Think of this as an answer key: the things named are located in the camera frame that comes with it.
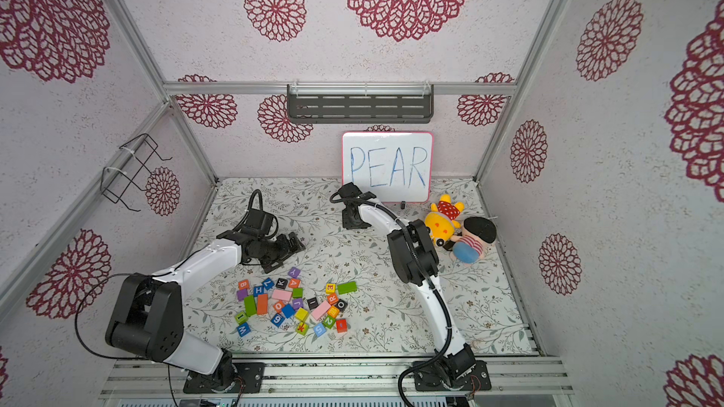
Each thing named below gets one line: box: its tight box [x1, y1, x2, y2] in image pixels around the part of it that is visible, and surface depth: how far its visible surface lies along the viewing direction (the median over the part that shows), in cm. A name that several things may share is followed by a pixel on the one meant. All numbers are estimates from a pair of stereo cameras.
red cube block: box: [335, 318, 348, 334], surface depth 83 cm
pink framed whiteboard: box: [341, 130, 434, 204], surface depth 108 cm
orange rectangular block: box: [257, 293, 269, 316], surface depth 89 cm
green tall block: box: [244, 294, 257, 318], surface depth 87 cm
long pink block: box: [311, 299, 331, 322], surface depth 87 cm
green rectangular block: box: [337, 280, 358, 295], surface depth 92 cm
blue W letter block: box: [236, 322, 251, 338], surface depth 83 cm
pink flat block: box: [271, 289, 293, 301], surface depth 90 cm
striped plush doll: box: [449, 216, 498, 265], surface depth 96 cm
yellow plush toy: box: [424, 194, 465, 243], surface depth 105 cm
